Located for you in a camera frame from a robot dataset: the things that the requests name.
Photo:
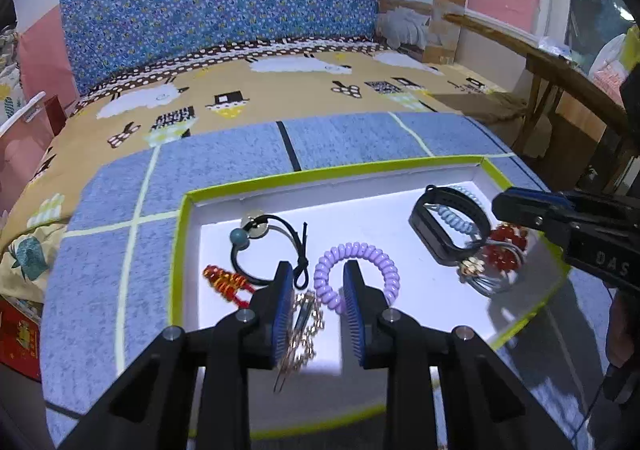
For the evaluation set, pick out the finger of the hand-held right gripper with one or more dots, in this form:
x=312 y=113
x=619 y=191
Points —
x=550 y=199
x=520 y=212

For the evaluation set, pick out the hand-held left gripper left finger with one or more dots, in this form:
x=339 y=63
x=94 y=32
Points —
x=282 y=315

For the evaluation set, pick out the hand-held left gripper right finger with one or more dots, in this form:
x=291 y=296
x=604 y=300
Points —
x=352 y=315

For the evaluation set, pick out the red yellow hair clip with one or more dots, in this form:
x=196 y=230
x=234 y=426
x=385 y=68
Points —
x=222 y=280

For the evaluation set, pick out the black wristband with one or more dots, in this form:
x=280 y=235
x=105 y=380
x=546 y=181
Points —
x=430 y=235

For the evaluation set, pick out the green shallow cardboard box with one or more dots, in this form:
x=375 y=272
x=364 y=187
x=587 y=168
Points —
x=215 y=250

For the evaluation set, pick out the wooden table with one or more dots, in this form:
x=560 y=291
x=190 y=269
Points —
x=550 y=64

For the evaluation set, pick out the pink and white plastic bag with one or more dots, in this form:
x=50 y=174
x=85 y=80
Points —
x=612 y=62

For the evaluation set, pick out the blue checked blanket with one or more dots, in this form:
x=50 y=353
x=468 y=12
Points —
x=100 y=255

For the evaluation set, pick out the cardboard quilt box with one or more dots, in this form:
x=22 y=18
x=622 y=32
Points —
x=415 y=14

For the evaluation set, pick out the yellow sheep print bedsheet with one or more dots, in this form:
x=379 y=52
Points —
x=300 y=90

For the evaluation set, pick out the red printed packet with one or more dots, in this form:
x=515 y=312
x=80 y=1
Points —
x=20 y=337

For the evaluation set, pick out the pink cabinet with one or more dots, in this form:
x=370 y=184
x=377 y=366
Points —
x=20 y=164

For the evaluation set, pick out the dark red box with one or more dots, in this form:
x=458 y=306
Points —
x=55 y=114

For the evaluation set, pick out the pineapple print bag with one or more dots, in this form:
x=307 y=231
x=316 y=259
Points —
x=7 y=94

